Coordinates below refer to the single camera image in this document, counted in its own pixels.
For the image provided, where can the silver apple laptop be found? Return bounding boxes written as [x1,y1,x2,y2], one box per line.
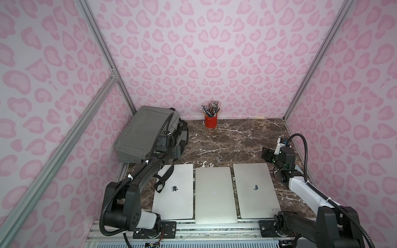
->
[152,164,193,221]
[194,167,237,225]
[233,163,280,219]

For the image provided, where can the bundle of pencils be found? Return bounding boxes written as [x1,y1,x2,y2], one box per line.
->
[201,100,221,118]

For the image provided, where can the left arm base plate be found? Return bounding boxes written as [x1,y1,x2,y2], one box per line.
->
[133,221,176,239]

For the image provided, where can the red pencil cup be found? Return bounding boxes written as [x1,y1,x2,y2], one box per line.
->
[205,115,218,129]

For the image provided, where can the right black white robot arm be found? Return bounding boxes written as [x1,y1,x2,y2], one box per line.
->
[261,133,375,248]

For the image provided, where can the aluminium front rail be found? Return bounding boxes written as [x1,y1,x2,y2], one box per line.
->
[83,219,315,248]

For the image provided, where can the grey laptop bag with strap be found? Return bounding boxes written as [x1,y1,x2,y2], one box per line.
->
[113,105,190,193]

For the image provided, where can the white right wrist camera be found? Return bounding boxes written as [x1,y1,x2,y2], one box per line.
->
[274,136,288,155]

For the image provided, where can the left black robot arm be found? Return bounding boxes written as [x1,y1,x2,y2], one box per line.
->
[99,106,189,238]

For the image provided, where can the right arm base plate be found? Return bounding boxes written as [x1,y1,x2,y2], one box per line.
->
[258,220,280,238]

